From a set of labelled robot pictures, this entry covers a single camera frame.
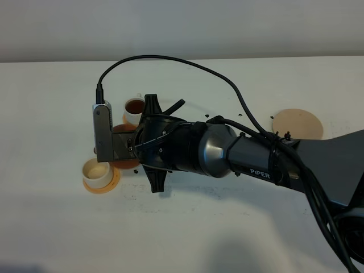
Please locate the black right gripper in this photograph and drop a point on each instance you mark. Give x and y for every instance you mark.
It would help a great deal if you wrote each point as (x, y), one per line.
(163, 143)

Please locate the brown clay teapot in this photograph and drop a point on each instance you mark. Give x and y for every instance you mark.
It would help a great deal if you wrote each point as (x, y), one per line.
(121, 148)

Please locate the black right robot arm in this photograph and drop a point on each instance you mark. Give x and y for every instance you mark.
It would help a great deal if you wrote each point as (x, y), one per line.
(329, 172)

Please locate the cream round teapot coaster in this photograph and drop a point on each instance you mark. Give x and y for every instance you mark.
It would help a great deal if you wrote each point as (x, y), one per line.
(299, 123)

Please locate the far orange coaster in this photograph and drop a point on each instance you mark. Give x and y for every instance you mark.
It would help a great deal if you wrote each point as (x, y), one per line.
(131, 119)

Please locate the orange coaster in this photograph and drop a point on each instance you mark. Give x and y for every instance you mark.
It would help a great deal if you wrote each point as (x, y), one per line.
(131, 119)
(105, 187)

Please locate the far white teacup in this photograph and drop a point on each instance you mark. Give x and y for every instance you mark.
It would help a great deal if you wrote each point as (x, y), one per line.
(135, 105)

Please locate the white teacup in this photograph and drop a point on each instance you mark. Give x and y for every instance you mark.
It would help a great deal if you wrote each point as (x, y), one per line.
(96, 174)
(135, 105)

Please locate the near orange coaster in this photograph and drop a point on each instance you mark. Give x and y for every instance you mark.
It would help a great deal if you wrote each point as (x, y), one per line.
(105, 187)

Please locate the near white teacup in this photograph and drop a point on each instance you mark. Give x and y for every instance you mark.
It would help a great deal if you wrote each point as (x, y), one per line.
(96, 174)

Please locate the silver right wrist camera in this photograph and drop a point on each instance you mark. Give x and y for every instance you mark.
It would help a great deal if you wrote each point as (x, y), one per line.
(103, 131)

